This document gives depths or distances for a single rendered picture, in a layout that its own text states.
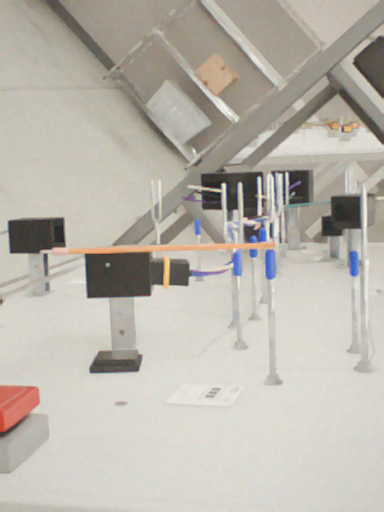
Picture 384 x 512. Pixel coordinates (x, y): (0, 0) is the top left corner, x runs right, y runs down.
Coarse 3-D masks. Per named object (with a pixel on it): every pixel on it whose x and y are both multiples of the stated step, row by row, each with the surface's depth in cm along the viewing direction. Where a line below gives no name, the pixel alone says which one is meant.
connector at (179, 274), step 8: (152, 264) 67; (160, 264) 67; (176, 264) 67; (184, 264) 67; (152, 272) 67; (160, 272) 67; (176, 272) 67; (184, 272) 67; (152, 280) 67; (160, 280) 67; (176, 280) 67; (184, 280) 67
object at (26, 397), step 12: (0, 396) 44; (12, 396) 44; (24, 396) 44; (36, 396) 45; (0, 408) 42; (12, 408) 42; (24, 408) 44; (0, 420) 41; (12, 420) 42; (0, 432) 43
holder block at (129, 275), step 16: (96, 256) 66; (112, 256) 66; (128, 256) 66; (144, 256) 66; (96, 272) 66; (112, 272) 66; (128, 272) 66; (144, 272) 66; (96, 288) 66; (112, 288) 66; (128, 288) 66; (144, 288) 66
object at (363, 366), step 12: (360, 192) 57; (360, 204) 59; (360, 216) 59; (360, 264) 58; (360, 276) 58; (360, 288) 59; (360, 300) 59; (360, 312) 59; (360, 324) 59; (360, 336) 59; (360, 372) 59; (372, 372) 59
